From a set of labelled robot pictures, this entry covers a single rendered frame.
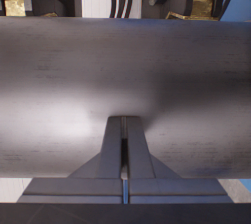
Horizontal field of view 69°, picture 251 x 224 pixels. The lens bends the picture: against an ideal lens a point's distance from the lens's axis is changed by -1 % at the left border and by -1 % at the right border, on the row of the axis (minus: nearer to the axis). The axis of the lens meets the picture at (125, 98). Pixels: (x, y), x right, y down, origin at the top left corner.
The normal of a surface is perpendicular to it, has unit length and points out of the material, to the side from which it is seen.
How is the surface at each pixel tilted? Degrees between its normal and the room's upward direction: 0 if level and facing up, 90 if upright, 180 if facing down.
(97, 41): 90
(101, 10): 90
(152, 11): 90
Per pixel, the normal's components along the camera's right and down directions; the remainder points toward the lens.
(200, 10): 0.02, 0.25
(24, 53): 0.03, -0.36
